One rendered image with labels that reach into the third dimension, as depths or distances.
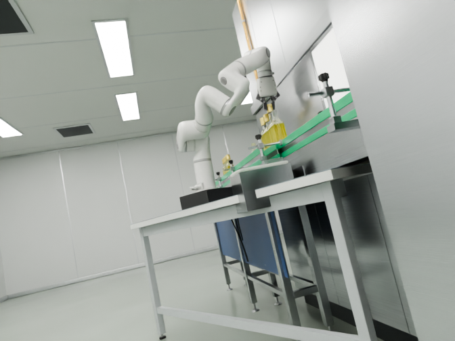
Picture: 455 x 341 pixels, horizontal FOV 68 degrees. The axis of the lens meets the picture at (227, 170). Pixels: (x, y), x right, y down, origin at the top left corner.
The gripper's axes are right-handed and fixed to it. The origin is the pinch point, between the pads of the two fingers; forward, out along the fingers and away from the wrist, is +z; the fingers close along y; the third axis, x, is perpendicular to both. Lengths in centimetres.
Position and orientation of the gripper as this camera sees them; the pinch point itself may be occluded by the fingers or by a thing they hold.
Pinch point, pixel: (269, 106)
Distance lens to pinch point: 183.8
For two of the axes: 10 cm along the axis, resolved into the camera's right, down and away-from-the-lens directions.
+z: 1.5, 9.8, 1.2
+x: 2.5, 0.9, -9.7
